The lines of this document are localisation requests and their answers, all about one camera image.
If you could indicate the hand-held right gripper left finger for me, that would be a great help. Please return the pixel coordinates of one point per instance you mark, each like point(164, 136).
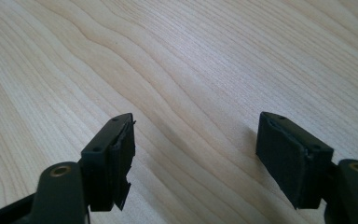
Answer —
point(105, 168)

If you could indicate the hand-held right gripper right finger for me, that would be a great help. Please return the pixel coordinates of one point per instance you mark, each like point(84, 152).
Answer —
point(289, 161)

